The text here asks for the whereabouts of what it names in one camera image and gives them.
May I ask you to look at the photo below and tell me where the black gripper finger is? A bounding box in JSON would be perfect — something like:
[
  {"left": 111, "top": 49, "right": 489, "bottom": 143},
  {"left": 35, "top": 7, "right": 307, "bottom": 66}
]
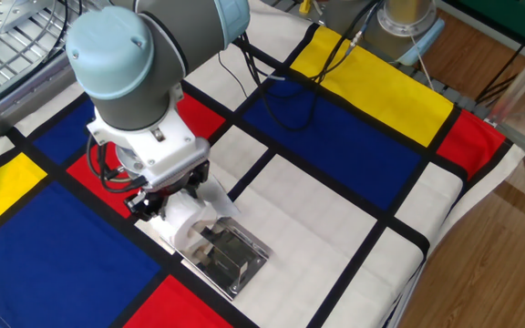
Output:
[
  {"left": 124, "top": 188, "right": 169, "bottom": 223},
  {"left": 184, "top": 159, "right": 211, "bottom": 198}
]

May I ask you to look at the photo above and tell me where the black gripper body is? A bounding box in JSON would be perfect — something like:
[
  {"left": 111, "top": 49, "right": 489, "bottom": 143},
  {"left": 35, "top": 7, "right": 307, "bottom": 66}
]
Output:
[{"left": 151, "top": 171, "right": 196, "bottom": 204}]

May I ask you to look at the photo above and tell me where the white toilet paper roll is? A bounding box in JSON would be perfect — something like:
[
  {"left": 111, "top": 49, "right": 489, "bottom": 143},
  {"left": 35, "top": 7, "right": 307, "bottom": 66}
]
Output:
[{"left": 150, "top": 175, "right": 241, "bottom": 251}]

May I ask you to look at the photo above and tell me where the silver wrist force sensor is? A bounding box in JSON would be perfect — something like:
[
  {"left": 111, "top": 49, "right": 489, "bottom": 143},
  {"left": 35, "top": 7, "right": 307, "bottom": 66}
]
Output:
[{"left": 115, "top": 145, "right": 154, "bottom": 183}]

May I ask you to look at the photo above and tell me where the chrome toilet paper holder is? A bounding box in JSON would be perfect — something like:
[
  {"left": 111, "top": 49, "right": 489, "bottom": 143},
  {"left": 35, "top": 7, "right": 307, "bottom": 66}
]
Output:
[{"left": 134, "top": 213, "right": 273, "bottom": 302}]

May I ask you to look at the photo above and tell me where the colour block grid tablecloth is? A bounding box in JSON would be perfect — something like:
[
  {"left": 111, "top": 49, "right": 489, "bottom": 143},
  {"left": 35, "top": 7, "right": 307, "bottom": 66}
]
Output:
[{"left": 0, "top": 0, "right": 525, "bottom": 328}]

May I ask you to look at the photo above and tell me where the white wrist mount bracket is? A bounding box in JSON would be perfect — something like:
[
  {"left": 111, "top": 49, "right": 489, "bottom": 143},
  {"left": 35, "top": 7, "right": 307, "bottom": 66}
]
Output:
[{"left": 86, "top": 84, "right": 211, "bottom": 192}]

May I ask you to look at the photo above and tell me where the aluminium edge rail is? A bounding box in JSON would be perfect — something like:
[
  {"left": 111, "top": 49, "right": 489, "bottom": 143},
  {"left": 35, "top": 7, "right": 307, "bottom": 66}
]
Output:
[{"left": 0, "top": 49, "right": 95, "bottom": 151}]

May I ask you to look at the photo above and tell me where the silver wire mesh rack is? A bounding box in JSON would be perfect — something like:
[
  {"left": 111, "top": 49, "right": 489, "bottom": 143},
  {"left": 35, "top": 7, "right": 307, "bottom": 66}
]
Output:
[{"left": 0, "top": 0, "right": 86, "bottom": 108}]

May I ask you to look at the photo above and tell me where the black cable with metal connector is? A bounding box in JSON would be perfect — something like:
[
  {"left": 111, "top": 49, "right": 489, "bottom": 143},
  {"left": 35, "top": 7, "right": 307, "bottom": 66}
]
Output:
[{"left": 307, "top": 0, "right": 385, "bottom": 86}]

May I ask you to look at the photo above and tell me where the aluminium frame post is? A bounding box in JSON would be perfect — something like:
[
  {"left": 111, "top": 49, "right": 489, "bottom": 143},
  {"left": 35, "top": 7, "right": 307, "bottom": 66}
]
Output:
[{"left": 486, "top": 32, "right": 525, "bottom": 125}]

